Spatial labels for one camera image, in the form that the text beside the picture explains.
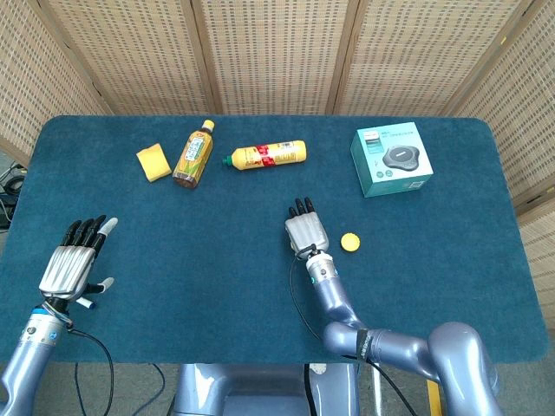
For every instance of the white marker with blue cap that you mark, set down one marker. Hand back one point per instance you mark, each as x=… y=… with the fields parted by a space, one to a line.
x=88 y=303

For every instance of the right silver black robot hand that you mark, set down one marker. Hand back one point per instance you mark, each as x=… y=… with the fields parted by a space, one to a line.
x=305 y=234

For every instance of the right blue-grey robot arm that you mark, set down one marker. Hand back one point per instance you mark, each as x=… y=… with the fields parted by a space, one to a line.
x=399 y=346

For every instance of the tea bottle with yellow label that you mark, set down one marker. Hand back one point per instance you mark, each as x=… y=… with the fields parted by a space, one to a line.
x=194 y=156

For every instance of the yellow bottle with green cap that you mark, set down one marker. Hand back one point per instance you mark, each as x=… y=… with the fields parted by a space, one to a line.
x=269 y=154

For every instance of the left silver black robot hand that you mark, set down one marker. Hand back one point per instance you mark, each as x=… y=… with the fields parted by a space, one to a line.
x=67 y=271

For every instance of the yellow scalloped eggshell cup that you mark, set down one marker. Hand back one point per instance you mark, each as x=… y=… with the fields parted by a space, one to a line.
x=350 y=242

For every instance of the yellow sponge block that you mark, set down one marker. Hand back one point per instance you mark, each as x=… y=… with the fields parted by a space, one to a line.
x=154 y=162

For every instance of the dark blue table cloth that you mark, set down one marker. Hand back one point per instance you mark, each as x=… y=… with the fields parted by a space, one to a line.
x=195 y=268

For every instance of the woven rattan folding screen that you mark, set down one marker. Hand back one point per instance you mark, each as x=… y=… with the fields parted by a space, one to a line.
x=277 y=52

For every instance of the blue-grey robot torso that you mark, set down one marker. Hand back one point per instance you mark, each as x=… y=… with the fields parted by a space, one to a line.
x=260 y=390

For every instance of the teal speakerphone box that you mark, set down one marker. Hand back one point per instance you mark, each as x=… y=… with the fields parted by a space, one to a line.
x=390 y=164

